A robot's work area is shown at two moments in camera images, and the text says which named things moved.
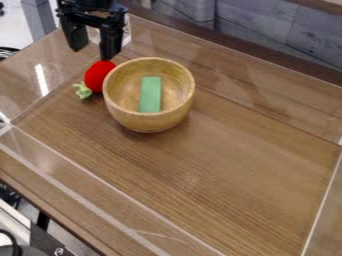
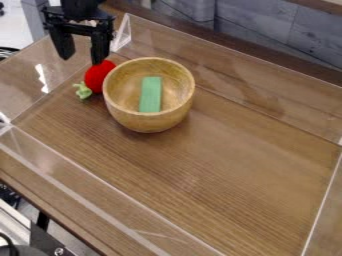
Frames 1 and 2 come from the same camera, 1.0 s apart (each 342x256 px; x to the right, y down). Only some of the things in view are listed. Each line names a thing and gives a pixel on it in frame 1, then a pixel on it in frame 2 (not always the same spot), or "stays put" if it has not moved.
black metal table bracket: x=46 y=242 stays put
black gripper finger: x=110 y=40 to x=101 y=45
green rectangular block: x=150 y=96 stays put
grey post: x=39 y=18 stays put
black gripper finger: x=77 y=33 to x=65 y=42
